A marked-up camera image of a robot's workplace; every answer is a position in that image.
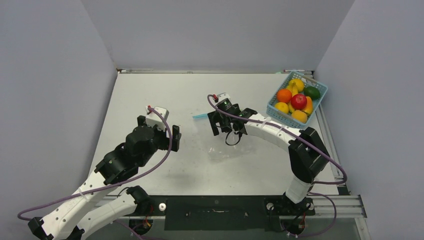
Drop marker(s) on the marker pen on edge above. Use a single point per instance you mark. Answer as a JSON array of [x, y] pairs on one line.
[[294, 70]]

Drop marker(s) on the red apple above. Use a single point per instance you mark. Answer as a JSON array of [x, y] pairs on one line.
[[298, 101]]

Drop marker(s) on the yellow banana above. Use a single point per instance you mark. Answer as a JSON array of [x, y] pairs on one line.
[[294, 91]]

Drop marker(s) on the yellow orange fruit left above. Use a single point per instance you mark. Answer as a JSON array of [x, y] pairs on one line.
[[282, 107]]

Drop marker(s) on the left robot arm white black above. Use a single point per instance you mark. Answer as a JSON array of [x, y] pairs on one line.
[[76, 218]]

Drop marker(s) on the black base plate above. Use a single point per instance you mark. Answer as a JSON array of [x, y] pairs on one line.
[[271, 213]]

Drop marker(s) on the orange yellow mango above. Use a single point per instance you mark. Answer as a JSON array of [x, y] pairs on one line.
[[308, 109]]

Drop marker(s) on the yellow orange fruit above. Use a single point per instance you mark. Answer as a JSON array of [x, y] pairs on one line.
[[282, 107], [300, 116]]

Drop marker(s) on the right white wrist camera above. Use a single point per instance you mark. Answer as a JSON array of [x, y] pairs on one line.
[[220, 97]]

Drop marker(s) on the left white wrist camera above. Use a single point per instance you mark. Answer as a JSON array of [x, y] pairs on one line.
[[155, 118]]

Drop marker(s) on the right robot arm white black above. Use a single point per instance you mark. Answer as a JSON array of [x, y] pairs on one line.
[[307, 154]]

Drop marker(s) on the blue plastic basket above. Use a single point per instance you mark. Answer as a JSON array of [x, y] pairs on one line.
[[286, 118]]

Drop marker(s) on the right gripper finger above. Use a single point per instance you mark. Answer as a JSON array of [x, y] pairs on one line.
[[213, 121], [235, 109]]

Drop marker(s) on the clear zip top bag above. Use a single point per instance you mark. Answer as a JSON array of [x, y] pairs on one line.
[[224, 146]]

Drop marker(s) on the yellow lemon top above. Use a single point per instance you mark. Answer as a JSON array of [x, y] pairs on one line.
[[296, 82]]

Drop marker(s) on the green avocado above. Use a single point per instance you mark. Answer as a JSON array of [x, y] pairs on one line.
[[312, 92]]

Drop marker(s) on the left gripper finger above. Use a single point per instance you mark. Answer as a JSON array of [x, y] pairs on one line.
[[176, 137], [141, 120]]

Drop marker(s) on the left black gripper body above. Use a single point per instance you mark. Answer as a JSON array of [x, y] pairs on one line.
[[160, 141]]

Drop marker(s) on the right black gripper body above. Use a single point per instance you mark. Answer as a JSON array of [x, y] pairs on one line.
[[224, 122]]

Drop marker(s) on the yellow orange fruit bottom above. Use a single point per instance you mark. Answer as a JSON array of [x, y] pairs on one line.
[[300, 116]]

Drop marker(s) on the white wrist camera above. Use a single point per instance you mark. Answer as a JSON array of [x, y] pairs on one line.
[[220, 97], [155, 118]]

